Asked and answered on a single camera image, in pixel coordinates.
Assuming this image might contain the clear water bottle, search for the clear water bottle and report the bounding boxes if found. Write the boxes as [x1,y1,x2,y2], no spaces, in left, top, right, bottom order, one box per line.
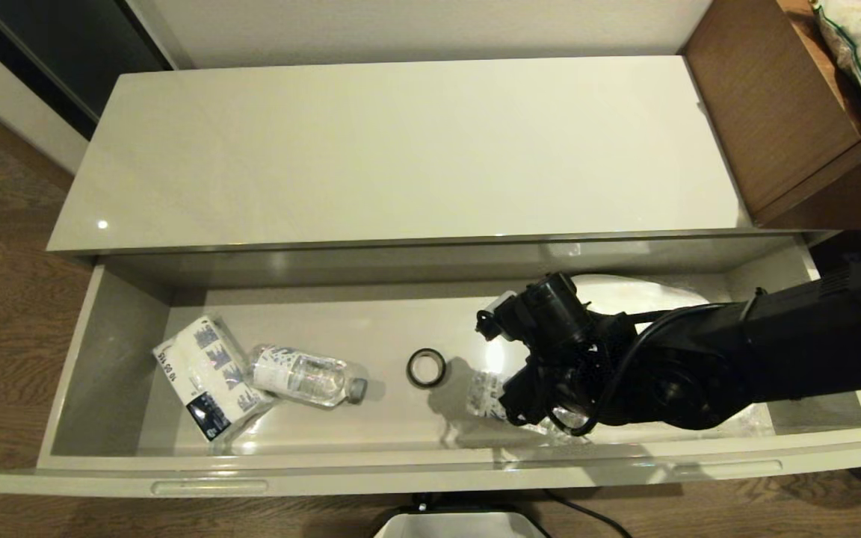
[464,370,592,445]
[250,345,368,409]

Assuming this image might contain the bagged white slippers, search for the bagged white slippers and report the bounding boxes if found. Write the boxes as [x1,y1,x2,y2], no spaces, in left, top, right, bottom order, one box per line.
[722,403,775,439]
[573,274,717,316]

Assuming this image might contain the beige long drawer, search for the beige long drawer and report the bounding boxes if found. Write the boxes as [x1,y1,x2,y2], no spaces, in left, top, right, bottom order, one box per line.
[0,235,861,500]

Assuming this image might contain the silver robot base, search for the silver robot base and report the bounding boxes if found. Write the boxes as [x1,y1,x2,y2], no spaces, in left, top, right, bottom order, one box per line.
[374,495,547,538]

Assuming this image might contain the beige glossy cabinet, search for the beige glossy cabinet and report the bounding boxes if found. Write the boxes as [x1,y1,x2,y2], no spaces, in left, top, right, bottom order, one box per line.
[48,56,835,259]

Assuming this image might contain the white blue tissue pack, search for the white blue tissue pack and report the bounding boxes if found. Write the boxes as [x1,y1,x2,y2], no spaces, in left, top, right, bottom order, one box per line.
[152,316,278,443]

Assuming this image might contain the brown wooden desk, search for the brown wooden desk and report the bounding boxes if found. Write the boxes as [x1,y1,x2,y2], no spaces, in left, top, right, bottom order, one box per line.
[681,0,861,232]

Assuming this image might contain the black glass panel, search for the black glass panel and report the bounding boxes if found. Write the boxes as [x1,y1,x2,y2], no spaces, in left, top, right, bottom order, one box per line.
[0,0,173,143]

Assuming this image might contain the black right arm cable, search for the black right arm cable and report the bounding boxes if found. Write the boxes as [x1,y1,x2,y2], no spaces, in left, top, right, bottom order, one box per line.
[546,305,745,438]

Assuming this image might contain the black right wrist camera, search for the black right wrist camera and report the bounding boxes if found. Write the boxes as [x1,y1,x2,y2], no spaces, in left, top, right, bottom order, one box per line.
[475,291,528,343]

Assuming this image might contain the black base cable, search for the black base cable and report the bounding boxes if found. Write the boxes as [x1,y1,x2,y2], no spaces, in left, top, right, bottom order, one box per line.
[546,489,633,538]

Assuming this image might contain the black tape ring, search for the black tape ring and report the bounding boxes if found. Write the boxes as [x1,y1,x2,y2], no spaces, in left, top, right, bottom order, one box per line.
[406,348,447,391]

